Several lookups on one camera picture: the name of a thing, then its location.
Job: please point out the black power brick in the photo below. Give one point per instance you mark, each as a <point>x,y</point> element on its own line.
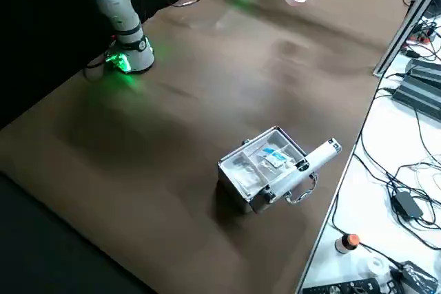
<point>418,97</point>
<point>425,72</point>

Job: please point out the black pouch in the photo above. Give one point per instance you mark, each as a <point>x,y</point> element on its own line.
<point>418,278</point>

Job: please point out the open aluminium case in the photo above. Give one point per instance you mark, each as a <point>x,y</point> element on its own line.
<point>234,184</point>

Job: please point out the black laptop adapter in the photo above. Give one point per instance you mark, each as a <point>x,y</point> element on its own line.
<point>408,202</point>

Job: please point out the black control device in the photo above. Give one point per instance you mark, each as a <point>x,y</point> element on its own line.
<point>344,288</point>

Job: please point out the white tape roll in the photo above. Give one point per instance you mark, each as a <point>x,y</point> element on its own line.
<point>376,266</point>

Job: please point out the blue white medicine sachet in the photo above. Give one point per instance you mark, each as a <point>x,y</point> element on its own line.
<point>279,159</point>
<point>268,152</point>

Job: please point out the orange capped bottle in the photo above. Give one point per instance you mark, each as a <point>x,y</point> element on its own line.
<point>346,244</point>

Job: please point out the clear plastic packet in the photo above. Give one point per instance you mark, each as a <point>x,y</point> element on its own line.
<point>243,166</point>

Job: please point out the usb hub with plugs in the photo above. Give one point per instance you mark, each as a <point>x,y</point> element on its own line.
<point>420,36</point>

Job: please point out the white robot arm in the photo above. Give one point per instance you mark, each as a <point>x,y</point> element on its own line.
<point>119,5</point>

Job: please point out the aluminium frame post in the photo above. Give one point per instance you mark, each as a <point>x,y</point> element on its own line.
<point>401,32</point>

